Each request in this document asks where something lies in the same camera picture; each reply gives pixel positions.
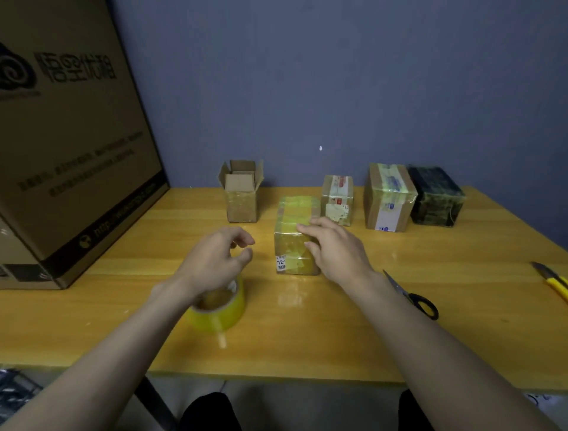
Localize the person's left hand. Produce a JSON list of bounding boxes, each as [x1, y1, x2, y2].
[[152, 226, 257, 304]]

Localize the person's right hand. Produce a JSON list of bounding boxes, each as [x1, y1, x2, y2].
[[296, 216, 386, 290]]

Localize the small carton yellow tape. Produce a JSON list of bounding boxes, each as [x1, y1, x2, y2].
[[273, 195, 323, 276]]

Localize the yellow tape roll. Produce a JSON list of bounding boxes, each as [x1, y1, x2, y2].
[[183, 275, 246, 334]]

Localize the small carton red label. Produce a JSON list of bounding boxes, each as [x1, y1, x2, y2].
[[319, 173, 356, 228]]

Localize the brown box with white label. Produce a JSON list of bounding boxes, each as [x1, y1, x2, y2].
[[363, 162, 419, 233]]

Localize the black handled scissors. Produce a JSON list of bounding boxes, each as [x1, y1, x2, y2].
[[382, 269, 441, 322]]

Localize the black cardboard box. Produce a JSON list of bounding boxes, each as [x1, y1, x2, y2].
[[406, 165, 467, 229]]

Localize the person's left forearm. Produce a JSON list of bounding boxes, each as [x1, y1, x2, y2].
[[0, 284, 196, 431]]

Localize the person's right forearm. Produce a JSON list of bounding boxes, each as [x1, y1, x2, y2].
[[353, 273, 560, 431]]

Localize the person's black trousers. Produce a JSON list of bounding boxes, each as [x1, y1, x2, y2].
[[179, 389, 435, 431]]

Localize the black table leg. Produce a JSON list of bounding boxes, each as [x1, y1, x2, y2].
[[132, 376, 179, 431]]

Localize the large flat brown carton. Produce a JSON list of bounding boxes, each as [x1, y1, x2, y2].
[[0, 0, 171, 291]]

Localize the yellow utility knife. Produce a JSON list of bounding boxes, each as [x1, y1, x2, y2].
[[530, 260, 568, 305]]

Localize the metal wire cart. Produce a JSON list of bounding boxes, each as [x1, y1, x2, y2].
[[0, 367, 44, 425]]

